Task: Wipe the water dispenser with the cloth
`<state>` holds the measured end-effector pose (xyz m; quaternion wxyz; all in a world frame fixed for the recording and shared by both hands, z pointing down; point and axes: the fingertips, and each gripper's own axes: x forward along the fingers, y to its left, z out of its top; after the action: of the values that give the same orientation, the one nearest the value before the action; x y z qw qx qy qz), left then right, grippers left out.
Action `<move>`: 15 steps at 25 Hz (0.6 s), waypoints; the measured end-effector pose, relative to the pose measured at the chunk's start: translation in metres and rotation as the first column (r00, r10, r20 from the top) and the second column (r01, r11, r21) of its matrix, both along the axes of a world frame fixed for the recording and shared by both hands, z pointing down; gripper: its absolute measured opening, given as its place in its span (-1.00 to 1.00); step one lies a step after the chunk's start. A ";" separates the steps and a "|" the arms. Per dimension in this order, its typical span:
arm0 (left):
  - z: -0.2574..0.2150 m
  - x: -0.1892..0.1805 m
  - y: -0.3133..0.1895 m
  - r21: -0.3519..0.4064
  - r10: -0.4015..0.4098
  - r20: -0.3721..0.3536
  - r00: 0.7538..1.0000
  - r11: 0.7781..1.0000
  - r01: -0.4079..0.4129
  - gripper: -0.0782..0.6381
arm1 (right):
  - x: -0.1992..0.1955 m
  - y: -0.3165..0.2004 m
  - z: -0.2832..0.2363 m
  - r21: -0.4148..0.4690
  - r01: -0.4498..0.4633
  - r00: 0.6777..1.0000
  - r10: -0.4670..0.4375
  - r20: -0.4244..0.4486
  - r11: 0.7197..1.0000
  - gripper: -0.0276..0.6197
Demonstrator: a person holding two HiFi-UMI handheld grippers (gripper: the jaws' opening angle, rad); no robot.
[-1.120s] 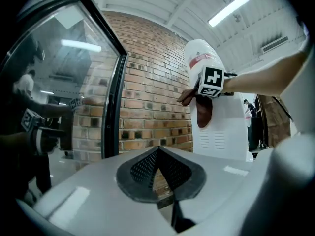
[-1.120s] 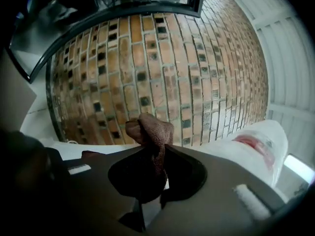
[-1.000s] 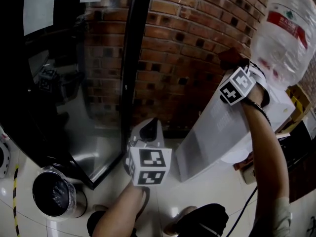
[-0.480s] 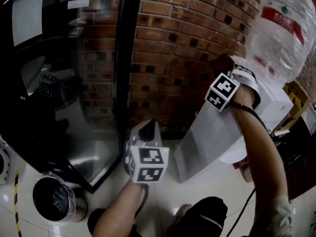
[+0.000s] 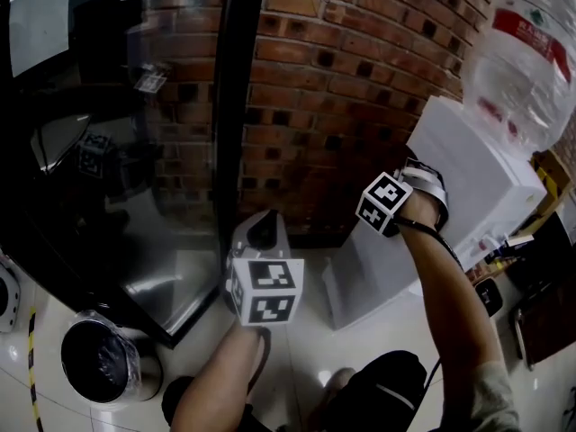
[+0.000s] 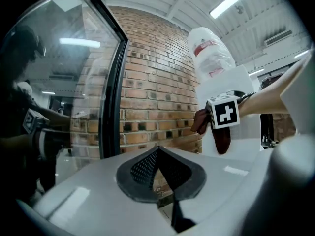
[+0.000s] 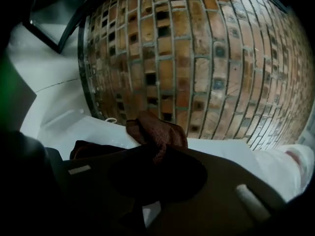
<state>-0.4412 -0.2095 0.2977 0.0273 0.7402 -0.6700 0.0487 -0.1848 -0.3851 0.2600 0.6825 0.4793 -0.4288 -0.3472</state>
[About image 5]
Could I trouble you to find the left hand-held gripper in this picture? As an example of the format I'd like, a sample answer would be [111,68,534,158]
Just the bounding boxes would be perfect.
[223,209,306,329]

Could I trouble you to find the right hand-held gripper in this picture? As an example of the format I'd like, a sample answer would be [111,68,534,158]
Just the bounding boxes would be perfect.
[354,157,452,239]

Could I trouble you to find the white water dispenser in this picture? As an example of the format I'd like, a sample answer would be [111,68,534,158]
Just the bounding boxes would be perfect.
[321,94,549,331]

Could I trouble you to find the person's right forearm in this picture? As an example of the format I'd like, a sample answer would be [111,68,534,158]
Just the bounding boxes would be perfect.
[398,218,508,393]

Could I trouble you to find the person's left forearm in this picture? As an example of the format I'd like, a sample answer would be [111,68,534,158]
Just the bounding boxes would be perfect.
[168,320,272,432]

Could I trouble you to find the plastic-wrapped water bottle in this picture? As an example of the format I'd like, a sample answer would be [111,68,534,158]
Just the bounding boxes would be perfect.
[463,0,576,155]

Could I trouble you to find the person's right hand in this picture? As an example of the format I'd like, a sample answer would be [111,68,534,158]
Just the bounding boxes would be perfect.
[399,188,441,230]

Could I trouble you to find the black blue flat box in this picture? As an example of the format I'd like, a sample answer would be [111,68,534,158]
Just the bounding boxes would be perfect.
[488,231,536,265]

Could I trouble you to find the person's right tan shoe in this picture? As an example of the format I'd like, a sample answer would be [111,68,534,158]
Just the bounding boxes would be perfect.
[323,366,357,404]

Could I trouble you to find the cardboard box with striped tape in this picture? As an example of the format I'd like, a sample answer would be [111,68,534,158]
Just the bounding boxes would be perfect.
[530,148,576,218]

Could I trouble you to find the black framed glass panel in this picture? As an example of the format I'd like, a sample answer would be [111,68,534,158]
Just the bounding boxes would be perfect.
[0,0,266,350]

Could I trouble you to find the person's black shorts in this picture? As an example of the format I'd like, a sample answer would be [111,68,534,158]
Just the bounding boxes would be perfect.
[161,350,428,432]

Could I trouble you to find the steel trash bin with liner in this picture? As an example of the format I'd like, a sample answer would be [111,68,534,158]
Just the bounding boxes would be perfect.
[60,310,163,404]

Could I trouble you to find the person's grey shirt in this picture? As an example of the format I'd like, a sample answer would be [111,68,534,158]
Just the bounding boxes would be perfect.
[443,360,523,432]

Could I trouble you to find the yellow black striped floor tape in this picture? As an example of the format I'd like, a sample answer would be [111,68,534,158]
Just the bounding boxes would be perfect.
[26,306,41,422]

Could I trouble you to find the white round device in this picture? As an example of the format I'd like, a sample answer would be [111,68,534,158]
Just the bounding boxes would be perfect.
[0,258,22,335]

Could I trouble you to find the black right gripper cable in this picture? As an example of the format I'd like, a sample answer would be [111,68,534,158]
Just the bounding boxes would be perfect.
[398,217,465,395]

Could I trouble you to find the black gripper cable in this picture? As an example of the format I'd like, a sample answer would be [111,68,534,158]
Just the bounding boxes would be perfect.
[398,217,465,395]
[245,326,272,395]

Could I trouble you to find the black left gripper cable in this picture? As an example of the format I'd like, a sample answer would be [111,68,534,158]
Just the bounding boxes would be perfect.
[245,326,272,395]

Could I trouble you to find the metal frame chair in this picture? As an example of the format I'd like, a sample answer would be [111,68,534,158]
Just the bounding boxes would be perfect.
[509,222,576,372]

